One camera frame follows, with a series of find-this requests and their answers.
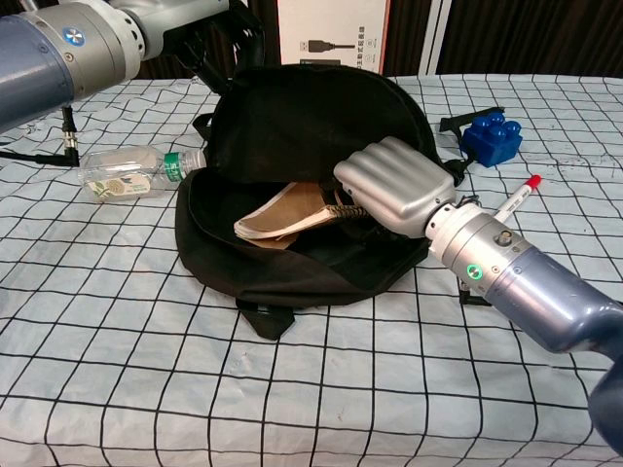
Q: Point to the white marker red cap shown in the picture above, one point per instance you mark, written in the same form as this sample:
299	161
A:
521	197

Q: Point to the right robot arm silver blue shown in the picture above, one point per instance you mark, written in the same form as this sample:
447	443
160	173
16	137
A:
525	287

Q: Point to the right robot hand silver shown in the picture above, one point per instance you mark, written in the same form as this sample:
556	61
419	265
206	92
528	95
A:
404	180

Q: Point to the black backpack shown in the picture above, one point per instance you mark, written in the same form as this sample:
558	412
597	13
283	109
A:
302	117

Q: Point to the blue toy building block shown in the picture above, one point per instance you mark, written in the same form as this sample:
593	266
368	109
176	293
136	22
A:
491	141

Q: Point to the white frame post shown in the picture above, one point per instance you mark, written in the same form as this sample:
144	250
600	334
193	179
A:
440	34

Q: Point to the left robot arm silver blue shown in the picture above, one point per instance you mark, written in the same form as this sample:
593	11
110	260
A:
58	48

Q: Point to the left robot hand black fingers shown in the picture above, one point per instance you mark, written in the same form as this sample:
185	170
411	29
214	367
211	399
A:
209	48

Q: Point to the dark brown curtain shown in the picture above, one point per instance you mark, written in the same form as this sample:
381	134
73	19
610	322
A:
535	34

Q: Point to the clear plastic bottle green label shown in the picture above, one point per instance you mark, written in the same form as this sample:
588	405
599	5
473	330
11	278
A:
126	175

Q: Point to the checkered white tablecloth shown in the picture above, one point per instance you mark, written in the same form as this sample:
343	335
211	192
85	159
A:
194	389

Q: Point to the brown spiral notebook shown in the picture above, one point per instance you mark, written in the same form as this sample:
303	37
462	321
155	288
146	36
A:
292	211

